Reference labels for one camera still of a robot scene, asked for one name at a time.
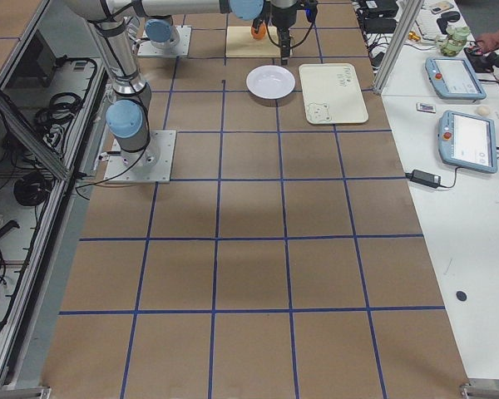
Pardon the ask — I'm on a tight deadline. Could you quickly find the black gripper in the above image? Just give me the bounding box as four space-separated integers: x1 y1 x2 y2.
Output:
251 0 297 66

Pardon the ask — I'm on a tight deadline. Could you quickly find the orange fruit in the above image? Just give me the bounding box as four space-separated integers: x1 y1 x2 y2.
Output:
251 25 267 40

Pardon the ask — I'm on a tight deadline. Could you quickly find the white round plate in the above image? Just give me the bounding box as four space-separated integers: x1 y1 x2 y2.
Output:
246 65 295 100

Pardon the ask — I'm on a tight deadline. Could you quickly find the cream bear tray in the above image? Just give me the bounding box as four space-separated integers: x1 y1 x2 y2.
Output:
299 63 368 125

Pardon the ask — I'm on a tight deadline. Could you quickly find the person hand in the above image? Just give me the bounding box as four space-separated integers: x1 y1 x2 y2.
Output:
476 30 499 53

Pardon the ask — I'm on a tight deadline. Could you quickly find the light wooden cutting board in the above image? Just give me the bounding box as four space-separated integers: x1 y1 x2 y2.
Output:
225 26 280 58

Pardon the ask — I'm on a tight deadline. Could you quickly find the small card box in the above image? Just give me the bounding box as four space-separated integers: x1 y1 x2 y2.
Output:
416 102 437 114

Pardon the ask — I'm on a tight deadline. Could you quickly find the green plush toy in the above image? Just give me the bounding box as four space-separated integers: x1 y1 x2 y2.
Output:
435 26 471 57

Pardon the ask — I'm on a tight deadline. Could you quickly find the far blue teach pendant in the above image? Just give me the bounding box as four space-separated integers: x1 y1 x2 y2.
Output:
424 57 487 101

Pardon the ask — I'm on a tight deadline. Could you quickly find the blue teach pendant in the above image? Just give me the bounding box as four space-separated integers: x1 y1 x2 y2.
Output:
437 111 498 174
424 57 487 101

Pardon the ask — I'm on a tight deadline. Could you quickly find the black power adapter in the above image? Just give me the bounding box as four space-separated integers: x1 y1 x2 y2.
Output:
405 170 441 189

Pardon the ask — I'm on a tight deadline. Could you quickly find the near blue teach pendant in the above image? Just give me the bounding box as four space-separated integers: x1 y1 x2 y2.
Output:
437 111 498 174

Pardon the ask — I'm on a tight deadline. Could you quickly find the aluminium frame post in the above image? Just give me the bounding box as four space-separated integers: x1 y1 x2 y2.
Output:
373 0 424 95

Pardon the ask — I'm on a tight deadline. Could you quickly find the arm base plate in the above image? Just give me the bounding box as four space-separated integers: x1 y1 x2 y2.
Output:
104 130 176 184
137 25 192 58

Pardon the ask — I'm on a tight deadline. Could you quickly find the coiled black cable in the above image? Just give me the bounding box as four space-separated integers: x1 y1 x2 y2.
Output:
33 91 85 127

